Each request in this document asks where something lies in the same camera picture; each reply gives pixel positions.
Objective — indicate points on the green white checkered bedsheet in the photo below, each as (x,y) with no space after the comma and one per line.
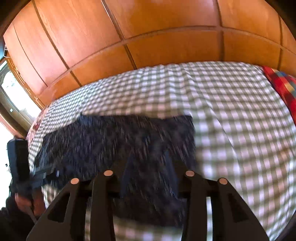
(244,130)

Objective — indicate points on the dark leaf-print pants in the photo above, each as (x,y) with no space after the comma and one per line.
(93,144)

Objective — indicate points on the red plaid blanket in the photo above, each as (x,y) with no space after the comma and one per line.
(284,85)

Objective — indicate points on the orange wooden wardrobe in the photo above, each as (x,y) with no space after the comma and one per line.
(58,46)

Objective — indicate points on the person's left hand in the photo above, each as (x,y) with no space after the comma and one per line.
(37,204)

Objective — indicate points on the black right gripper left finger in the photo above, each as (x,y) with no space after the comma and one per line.
(65,217)

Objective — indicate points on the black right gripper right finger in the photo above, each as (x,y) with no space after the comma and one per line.
(214,209)

